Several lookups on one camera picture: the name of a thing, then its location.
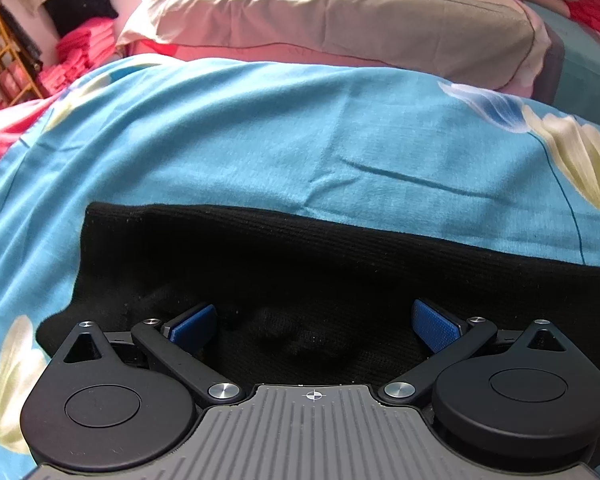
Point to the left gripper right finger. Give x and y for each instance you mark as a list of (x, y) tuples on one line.
[(519, 393)]

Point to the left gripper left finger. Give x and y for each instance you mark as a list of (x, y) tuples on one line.
[(91, 411)]

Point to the black knit pants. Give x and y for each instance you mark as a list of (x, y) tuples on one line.
[(310, 318)]

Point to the blue floral bed sheet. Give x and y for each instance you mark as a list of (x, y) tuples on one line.
[(380, 149)]

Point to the teal grey striped pillow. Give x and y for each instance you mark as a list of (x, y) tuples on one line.
[(570, 78)]

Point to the wooden rack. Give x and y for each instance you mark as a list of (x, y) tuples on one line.
[(20, 63)]

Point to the pink folded clothes pile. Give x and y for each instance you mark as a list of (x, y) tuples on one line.
[(87, 47)]

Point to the beige pillow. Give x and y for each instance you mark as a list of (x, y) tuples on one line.
[(494, 44)]

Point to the black hanging garment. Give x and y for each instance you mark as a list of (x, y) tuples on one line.
[(67, 15)]

